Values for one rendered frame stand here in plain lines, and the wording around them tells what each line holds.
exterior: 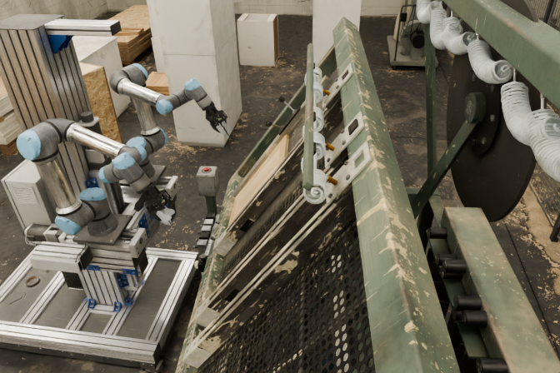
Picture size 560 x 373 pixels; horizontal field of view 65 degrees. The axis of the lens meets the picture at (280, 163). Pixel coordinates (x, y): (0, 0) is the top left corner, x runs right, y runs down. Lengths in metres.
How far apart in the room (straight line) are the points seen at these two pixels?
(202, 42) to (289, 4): 5.96
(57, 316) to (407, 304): 2.75
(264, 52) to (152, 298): 4.95
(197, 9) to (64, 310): 2.81
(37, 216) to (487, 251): 2.32
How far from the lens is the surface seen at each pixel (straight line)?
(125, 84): 2.52
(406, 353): 0.79
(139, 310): 3.14
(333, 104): 1.82
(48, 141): 2.12
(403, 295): 0.84
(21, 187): 2.72
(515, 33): 1.36
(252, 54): 7.32
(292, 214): 1.56
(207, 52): 4.56
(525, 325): 1.03
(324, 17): 5.76
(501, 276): 1.10
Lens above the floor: 2.54
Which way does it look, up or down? 33 degrees down
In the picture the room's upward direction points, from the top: 2 degrees counter-clockwise
